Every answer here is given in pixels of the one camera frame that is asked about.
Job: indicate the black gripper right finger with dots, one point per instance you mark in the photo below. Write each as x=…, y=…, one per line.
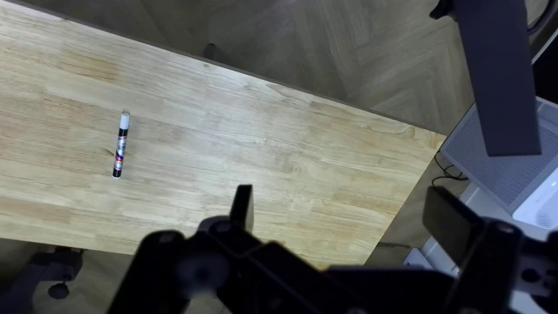
x=453, y=222

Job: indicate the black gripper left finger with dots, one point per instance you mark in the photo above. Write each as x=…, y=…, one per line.
x=240, y=208

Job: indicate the black marker with white cap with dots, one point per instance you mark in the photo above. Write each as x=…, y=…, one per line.
x=120, y=145

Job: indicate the black wheeled robot pedestal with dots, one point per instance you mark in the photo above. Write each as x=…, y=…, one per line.
x=48, y=270

